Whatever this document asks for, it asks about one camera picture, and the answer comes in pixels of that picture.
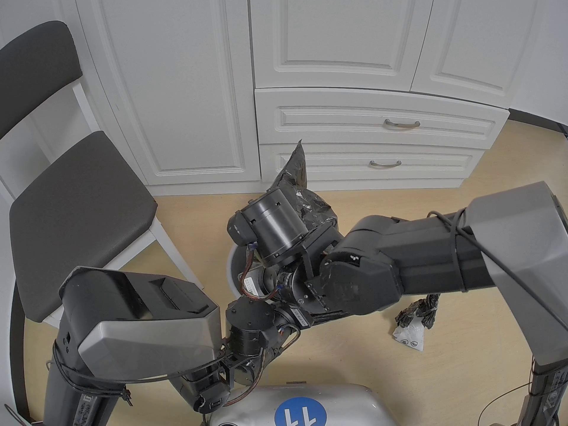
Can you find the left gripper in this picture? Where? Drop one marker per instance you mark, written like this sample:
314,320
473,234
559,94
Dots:
296,318

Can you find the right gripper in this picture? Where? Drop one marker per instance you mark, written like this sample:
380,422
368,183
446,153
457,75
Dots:
277,282

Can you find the black plastic bag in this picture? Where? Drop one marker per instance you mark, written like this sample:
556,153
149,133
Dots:
295,171

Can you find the black plastic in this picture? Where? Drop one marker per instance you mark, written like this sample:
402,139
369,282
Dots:
419,311

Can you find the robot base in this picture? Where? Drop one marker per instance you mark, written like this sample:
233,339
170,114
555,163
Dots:
310,404

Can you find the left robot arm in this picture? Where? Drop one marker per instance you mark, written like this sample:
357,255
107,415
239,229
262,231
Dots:
146,340

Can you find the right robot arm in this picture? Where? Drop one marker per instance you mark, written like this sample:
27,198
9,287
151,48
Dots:
421,260

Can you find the white trash bin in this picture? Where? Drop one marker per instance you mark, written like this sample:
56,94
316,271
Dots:
235,269

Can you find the white chair with grey seat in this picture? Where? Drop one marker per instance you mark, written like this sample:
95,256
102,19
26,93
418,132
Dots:
84,202

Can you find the white wardrobe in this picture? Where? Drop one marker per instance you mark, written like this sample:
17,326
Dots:
333,60

